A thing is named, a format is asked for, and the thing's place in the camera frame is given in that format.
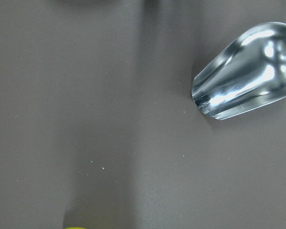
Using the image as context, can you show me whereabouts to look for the metal scoop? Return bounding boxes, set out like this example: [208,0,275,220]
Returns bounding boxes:
[191,22,286,120]

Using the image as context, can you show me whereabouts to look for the yellow lemon outer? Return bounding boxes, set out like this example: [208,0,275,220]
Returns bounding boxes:
[63,227,86,229]

